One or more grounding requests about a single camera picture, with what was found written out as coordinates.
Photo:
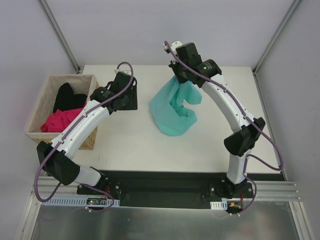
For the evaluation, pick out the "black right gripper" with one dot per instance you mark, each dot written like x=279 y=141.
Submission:
x=181 y=75

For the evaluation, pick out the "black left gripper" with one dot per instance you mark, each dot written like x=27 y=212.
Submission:
x=131 y=99

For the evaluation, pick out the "teal t shirt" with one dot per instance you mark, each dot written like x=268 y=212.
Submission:
x=167 y=107

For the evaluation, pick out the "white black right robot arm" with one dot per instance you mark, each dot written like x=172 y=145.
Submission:
x=246 y=129

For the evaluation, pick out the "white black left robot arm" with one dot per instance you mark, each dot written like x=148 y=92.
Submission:
x=56 y=157

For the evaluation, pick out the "black t shirt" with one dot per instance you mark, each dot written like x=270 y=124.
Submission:
x=67 y=100

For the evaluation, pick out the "wicker laundry basket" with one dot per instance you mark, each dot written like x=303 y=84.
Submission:
x=80 y=83

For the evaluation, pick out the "pink t shirt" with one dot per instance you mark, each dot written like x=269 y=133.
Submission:
x=57 y=122

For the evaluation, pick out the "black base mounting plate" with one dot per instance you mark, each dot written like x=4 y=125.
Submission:
x=150 y=189

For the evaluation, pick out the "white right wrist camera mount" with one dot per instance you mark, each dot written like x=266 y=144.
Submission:
x=174 y=45

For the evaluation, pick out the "left white cable duct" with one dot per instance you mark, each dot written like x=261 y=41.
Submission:
x=75 y=201

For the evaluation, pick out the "white cable duct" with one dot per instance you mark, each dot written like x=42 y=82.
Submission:
x=226 y=205
x=75 y=201

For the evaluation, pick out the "right rear aluminium post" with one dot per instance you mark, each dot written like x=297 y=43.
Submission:
x=293 y=7

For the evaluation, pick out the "aluminium post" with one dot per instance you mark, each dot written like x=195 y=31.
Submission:
x=59 y=35
x=293 y=7

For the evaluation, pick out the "left rear aluminium post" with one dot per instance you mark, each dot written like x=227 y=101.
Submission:
x=59 y=35

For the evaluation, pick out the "right white cable duct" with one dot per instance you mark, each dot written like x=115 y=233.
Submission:
x=226 y=205

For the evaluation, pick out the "aluminium front frame rail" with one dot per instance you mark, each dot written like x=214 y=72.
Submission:
x=264 y=187

